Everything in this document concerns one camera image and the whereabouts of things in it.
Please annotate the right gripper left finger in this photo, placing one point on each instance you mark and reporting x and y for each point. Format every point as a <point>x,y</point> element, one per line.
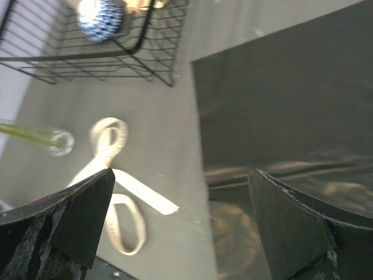
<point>56,237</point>

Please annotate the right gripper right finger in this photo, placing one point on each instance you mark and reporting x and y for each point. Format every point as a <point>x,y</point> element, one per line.
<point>306,238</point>

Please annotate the pale pink rose spray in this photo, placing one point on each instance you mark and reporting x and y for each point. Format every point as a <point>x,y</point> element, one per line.
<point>29,134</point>

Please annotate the white printed ribbon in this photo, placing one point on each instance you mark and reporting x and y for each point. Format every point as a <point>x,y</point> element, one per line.
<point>108,136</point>

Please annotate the black wrapping paper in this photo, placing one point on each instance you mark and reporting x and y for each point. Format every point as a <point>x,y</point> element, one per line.
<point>297,105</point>

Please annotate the clear glass vase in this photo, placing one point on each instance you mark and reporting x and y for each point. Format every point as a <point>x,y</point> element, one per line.
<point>62,150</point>

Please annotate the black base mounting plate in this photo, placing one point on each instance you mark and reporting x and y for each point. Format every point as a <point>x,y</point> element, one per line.
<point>102,270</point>

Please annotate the blue white patterned bowl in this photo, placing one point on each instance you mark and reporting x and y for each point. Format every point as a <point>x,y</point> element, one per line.
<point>99,20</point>

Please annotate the cream floral plate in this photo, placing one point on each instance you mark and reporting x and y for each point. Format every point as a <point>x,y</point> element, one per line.
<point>143,5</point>

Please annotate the black wire dish rack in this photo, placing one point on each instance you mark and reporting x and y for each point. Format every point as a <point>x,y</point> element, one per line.
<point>42,39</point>

